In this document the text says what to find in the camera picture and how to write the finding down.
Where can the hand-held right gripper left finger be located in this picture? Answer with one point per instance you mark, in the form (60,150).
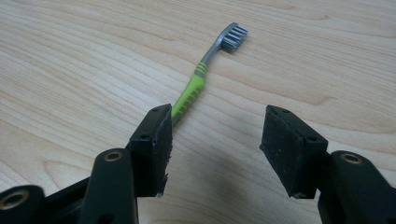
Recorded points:
(151,155)

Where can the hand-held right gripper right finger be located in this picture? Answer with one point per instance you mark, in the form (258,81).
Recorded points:
(288,152)

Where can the green and grey toothbrush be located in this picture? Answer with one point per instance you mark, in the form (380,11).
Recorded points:
(190,92)

